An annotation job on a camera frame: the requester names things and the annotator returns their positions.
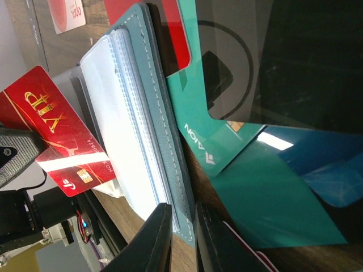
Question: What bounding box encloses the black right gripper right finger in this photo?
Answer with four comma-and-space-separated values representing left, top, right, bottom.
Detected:
194, 202, 272, 271

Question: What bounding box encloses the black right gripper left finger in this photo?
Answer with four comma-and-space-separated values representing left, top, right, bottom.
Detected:
103, 203, 172, 272

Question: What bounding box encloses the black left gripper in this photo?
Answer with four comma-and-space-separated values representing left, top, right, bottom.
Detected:
1, 126, 77, 252

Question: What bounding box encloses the blue leather card holder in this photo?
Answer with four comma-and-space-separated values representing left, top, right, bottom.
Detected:
54, 2, 196, 246

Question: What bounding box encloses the small black card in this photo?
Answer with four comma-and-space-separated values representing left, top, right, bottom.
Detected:
24, 0, 49, 71

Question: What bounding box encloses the large teal VIP card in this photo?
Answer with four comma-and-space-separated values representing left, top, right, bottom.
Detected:
167, 1, 261, 176

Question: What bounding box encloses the white red circle card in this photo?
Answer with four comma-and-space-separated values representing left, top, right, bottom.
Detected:
47, 0, 86, 35

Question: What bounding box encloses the blue VIP card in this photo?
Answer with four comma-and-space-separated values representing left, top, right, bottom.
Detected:
257, 126, 362, 209

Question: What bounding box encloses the glossy red card back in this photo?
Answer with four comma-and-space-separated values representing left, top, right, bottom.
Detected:
104, 1, 191, 87

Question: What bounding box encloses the black aluminium frame rail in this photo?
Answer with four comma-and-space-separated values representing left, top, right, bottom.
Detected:
76, 190, 128, 257

